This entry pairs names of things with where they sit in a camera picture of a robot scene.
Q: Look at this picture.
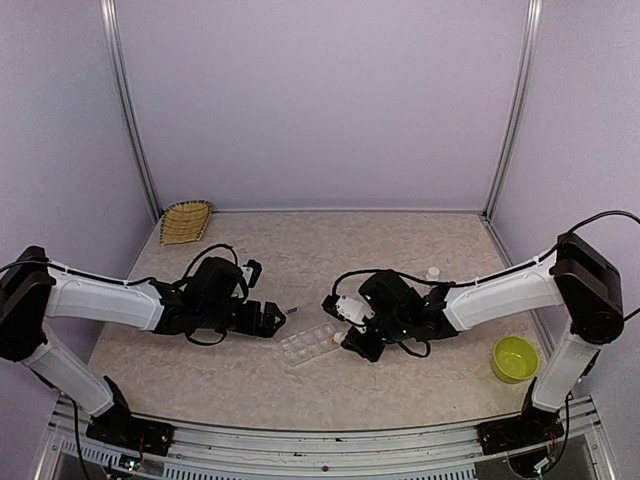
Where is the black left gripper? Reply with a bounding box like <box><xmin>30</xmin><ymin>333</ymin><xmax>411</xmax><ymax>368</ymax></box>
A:
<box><xmin>199</xmin><ymin>299</ymin><xmax>286</xmax><ymax>338</ymax></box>

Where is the clear plastic pill organizer box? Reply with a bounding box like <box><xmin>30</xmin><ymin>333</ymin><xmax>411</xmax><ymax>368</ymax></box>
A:
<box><xmin>274</xmin><ymin>304</ymin><xmax>339</xmax><ymax>367</ymax></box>

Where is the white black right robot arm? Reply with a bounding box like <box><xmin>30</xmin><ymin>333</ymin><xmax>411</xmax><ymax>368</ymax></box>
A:
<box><xmin>323</xmin><ymin>232</ymin><xmax>626</xmax><ymax>444</ymax></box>

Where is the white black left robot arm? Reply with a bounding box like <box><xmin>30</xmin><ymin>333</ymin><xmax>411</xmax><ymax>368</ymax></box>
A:
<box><xmin>1</xmin><ymin>246</ymin><xmax>286</xmax><ymax>445</ymax></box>

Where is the woven bamboo tray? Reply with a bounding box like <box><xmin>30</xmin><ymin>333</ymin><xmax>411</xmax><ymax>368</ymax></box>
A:
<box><xmin>159</xmin><ymin>200</ymin><xmax>213</xmax><ymax>246</ymax></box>

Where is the green plastic bowl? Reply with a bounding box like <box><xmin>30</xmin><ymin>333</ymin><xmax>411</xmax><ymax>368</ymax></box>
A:
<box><xmin>492</xmin><ymin>336</ymin><xmax>540</xmax><ymax>384</ymax></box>

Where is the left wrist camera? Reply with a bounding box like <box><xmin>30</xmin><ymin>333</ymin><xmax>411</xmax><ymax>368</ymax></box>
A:
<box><xmin>241</xmin><ymin>259</ymin><xmax>262</xmax><ymax>289</ymax></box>

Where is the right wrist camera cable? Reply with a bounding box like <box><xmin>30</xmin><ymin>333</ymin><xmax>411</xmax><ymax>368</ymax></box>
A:
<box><xmin>330</xmin><ymin>268</ymin><xmax>456</xmax><ymax>301</ymax></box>

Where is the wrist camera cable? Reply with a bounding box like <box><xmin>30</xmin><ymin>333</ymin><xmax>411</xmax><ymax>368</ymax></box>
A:
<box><xmin>330</xmin><ymin>268</ymin><xmax>456</xmax><ymax>301</ymax></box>
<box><xmin>182</xmin><ymin>243</ymin><xmax>241</xmax><ymax>281</ymax></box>

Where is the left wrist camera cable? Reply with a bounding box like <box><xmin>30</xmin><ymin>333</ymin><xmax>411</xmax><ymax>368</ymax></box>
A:
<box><xmin>182</xmin><ymin>243</ymin><xmax>241</xmax><ymax>281</ymax></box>

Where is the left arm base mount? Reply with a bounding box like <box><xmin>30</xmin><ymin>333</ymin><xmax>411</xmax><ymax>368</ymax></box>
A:
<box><xmin>86</xmin><ymin>376</ymin><xmax>175</xmax><ymax>457</ymax></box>

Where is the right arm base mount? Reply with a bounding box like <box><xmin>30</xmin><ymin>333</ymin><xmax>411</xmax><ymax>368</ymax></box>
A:
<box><xmin>476</xmin><ymin>381</ymin><xmax>564</xmax><ymax>455</ymax></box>

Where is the aluminium front frame rail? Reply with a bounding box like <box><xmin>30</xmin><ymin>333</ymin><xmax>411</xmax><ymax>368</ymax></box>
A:
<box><xmin>34</xmin><ymin>399</ymin><xmax>616</xmax><ymax>480</ymax></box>

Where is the aluminium right corner post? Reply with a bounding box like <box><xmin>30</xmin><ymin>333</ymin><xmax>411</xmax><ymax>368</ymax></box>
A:
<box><xmin>483</xmin><ymin>0</ymin><xmax>544</xmax><ymax>223</ymax></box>

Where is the aluminium corner post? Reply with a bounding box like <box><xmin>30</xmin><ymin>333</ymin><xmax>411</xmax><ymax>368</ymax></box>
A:
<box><xmin>100</xmin><ymin>0</ymin><xmax>163</xmax><ymax>223</ymax></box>
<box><xmin>483</xmin><ymin>0</ymin><xmax>544</xmax><ymax>223</ymax></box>

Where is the aluminium left corner post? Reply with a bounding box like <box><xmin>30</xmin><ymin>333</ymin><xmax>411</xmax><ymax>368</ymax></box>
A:
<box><xmin>100</xmin><ymin>0</ymin><xmax>163</xmax><ymax>223</ymax></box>

